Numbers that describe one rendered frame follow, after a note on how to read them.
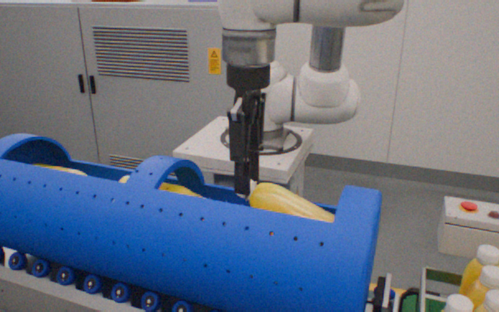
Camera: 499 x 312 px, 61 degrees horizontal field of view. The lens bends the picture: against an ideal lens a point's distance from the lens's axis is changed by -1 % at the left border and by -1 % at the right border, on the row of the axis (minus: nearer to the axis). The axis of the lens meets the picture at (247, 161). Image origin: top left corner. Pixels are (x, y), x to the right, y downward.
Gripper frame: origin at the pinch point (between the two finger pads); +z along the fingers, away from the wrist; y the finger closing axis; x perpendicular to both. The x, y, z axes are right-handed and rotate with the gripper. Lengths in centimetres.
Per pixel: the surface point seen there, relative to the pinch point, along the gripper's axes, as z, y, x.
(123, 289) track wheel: 27.5, 9.9, -24.0
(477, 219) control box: 14, -25, 44
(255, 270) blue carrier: 11.0, 13.3, 6.8
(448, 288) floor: 124, -150, 63
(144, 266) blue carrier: 16.0, 13.9, -14.9
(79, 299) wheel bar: 32.9, 11.3, -35.4
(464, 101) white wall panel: 51, -285, 66
